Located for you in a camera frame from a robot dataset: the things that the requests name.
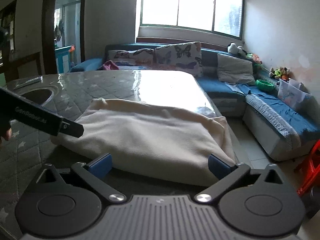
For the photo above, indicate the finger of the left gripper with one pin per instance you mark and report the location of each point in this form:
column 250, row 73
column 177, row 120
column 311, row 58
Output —
column 71, row 128

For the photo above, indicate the green plastic bowl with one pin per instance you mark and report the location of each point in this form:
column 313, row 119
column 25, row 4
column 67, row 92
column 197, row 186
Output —
column 264, row 86

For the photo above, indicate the left butterfly cushion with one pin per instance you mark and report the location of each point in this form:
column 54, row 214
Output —
column 140, row 57

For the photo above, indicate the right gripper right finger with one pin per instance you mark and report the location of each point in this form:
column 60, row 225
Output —
column 228, row 178

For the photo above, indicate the flat grey packet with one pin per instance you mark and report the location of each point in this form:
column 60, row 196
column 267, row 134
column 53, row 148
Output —
column 20, row 84

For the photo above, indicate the grey plain cushion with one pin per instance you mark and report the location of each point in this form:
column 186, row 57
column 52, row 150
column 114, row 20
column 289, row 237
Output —
column 234, row 70

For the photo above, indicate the round black induction cooktop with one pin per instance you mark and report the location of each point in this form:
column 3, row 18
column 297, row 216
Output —
column 40, row 96

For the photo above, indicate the colourful plush toys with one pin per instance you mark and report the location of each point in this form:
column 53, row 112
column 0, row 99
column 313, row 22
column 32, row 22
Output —
column 281, row 73

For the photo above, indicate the cream white garment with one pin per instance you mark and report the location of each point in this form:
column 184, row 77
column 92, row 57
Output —
column 166, row 143

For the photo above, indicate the dark wooden cabinet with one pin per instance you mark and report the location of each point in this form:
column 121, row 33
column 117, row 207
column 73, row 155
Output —
column 13, row 65

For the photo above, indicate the blue corner sofa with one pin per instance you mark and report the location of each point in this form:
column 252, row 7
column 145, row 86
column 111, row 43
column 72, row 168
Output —
column 233, row 104

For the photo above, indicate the light blue cabinet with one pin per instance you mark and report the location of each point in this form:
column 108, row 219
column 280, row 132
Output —
column 64, row 59

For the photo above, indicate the white plush toy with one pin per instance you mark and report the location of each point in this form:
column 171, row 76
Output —
column 236, row 50

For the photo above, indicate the clear plastic storage box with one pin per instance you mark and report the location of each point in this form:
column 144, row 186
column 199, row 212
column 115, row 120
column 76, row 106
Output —
column 292, row 96

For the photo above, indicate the window with green frame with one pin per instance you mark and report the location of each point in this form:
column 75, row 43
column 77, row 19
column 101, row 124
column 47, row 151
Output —
column 222, row 17

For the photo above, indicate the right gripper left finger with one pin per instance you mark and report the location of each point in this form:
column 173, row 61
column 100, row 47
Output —
column 93, row 173

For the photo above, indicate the red plastic item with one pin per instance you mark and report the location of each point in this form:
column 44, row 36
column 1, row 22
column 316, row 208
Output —
column 309, row 169

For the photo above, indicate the butterfly cushion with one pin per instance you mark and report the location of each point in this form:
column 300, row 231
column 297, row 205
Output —
column 140, row 57
column 184, row 57

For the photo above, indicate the pink cloth on sofa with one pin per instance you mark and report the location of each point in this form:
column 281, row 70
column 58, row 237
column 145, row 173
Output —
column 108, row 65

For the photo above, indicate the person's left hand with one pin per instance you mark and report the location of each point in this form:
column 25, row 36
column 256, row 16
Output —
column 6, row 135

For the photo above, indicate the right butterfly cushion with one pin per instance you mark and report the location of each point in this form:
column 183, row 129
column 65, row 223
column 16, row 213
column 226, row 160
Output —
column 184, row 57

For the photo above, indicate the blue sofa blanket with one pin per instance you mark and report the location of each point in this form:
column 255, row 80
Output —
column 297, row 129

